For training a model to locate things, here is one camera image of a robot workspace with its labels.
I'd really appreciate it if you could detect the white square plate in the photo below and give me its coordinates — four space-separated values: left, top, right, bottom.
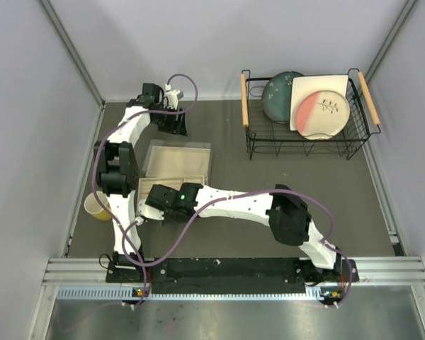
290 74 349 131

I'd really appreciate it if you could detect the dark green round plate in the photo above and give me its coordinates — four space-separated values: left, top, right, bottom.
261 71 303 124

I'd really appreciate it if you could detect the left wooden rack handle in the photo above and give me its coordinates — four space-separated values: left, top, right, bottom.
240 73 249 128

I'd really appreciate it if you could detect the aluminium frame rail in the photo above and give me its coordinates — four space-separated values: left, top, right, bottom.
42 256 425 286

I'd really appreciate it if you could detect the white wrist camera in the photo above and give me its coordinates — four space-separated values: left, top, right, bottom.
136 200 164 226
164 84 183 110

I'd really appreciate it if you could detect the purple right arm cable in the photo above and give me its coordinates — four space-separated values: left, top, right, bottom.
122 189 353 308

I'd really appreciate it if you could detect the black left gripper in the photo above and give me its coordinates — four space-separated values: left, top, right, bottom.
152 103 188 137

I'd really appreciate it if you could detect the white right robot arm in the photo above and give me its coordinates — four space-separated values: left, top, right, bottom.
137 183 353 283

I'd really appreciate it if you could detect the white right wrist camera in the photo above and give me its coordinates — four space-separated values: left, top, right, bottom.
136 200 164 226

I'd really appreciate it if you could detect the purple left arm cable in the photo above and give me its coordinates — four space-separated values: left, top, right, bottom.
92 73 199 309

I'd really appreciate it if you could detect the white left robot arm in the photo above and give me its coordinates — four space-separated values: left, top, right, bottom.
93 83 187 281

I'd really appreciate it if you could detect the blue slotted cable duct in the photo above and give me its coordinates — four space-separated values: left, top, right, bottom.
57 286 340 301

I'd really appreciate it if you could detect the clear lidded beige box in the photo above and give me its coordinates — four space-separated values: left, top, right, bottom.
143 140 213 183

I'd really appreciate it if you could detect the black wire dish rack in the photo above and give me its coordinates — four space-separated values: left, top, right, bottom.
242 68 381 160

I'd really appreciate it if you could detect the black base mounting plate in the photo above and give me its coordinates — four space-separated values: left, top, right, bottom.
105 256 358 294

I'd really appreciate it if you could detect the yellow mug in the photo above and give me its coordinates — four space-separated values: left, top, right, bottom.
84 191 111 221

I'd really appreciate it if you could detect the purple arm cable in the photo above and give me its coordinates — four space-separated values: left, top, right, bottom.
92 73 199 309
122 189 353 308

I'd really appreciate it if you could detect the right wooden rack handle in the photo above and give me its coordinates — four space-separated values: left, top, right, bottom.
357 71 380 127

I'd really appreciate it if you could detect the wooden rack handle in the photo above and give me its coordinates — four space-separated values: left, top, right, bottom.
240 73 249 128
357 71 380 127

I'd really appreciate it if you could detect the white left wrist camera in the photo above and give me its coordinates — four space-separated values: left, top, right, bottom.
164 84 183 110

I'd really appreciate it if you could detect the pink and cream round plate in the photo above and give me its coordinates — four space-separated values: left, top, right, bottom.
295 90 350 140

